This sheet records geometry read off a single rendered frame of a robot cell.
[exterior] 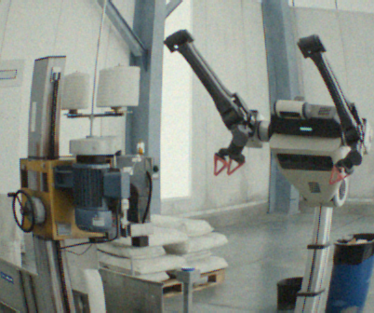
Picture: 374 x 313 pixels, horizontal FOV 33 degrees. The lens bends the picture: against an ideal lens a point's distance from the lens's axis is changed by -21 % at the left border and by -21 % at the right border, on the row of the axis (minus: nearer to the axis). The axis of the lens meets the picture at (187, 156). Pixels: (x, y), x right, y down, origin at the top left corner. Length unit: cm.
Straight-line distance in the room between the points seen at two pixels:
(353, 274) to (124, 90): 261
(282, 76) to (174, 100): 249
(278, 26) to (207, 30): 178
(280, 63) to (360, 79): 164
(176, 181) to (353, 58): 369
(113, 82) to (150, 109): 604
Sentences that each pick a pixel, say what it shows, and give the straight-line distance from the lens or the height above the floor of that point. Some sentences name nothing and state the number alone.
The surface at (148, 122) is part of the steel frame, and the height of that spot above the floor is 141.
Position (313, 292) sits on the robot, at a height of 70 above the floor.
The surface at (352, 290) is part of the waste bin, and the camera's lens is 484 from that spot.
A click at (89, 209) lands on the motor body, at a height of 117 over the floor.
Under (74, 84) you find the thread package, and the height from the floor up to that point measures 164.
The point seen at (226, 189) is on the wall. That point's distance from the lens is 1063.
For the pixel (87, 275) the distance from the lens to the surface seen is 322.
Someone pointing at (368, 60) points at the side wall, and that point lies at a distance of 1102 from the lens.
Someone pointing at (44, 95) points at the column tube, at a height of 159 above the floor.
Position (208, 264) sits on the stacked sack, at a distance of 642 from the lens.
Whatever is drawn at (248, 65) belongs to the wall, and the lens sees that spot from 1112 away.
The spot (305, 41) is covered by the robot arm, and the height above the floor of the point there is 179.
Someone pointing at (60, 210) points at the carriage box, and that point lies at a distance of 275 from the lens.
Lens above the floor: 150
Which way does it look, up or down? 3 degrees down
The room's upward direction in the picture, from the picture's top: 1 degrees clockwise
